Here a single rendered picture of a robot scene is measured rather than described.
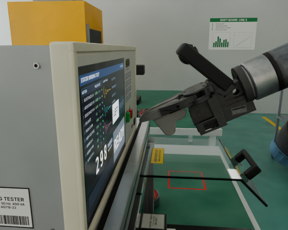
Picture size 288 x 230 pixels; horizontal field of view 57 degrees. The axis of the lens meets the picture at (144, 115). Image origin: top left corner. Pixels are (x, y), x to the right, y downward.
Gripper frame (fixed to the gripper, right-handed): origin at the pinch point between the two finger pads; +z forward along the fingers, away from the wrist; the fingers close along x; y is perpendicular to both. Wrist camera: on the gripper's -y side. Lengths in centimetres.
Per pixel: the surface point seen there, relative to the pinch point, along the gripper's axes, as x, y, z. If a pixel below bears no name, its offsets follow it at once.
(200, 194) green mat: 46, 47, 2
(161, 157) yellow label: 7.5, 12.5, 2.0
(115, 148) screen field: -12.0, 1.0, 4.2
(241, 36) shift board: 512, 29, -148
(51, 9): 327, -126, 115
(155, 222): 3.2, 25.1, 9.1
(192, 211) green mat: 34, 46, 6
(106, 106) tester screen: -17.1, -6.3, 0.8
